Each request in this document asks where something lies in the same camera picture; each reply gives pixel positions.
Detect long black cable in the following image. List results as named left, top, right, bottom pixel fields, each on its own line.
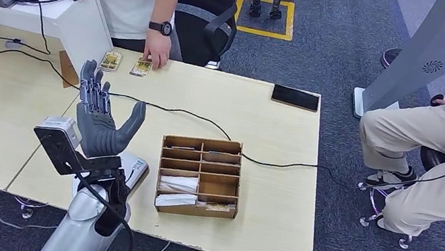
left=0, top=45, right=445, bottom=208

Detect dark shoe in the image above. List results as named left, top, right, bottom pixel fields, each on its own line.
left=379, top=44, right=403, bottom=73

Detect black stool chrome legs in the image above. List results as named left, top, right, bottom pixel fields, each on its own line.
left=347, top=136, right=445, bottom=251

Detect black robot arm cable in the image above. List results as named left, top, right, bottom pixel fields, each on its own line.
left=61, top=170, right=145, bottom=251

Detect seated person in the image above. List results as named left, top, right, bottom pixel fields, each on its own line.
left=342, top=39, right=445, bottom=244

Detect standing person's left hand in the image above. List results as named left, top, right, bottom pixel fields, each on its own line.
left=140, top=30, right=174, bottom=73

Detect brown cardboard piece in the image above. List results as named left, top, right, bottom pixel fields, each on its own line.
left=53, top=49, right=85, bottom=90

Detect brown wooden organizer box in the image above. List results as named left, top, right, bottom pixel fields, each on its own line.
left=150, top=129, right=250, bottom=226

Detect small grey cable clip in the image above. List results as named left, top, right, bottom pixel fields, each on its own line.
left=3, top=36, right=25, bottom=52

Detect grey kiosk stand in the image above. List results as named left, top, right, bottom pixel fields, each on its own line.
left=349, top=0, right=445, bottom=134

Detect white desktop riser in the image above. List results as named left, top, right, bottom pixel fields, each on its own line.
left=0, top=0, right=121, bottom=89

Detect grey white card reader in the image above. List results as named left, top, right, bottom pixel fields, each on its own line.
left=114, top=151, right=152, bottom=203

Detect chrome desk caster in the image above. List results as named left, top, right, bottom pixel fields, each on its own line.
left=11, top=196, right=52, bottom=224

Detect black wristwatch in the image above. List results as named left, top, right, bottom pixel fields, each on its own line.
left=147, top=18, right=175, bottom=38

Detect black office chair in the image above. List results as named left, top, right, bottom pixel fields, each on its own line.
left=166, top=0, right=244, bottom=73

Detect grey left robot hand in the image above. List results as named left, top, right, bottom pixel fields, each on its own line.
left=66, top=57, right=155, bottom=167

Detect black round controller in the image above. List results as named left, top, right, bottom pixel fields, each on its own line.
left=430, top=92, right=445, bottom=108

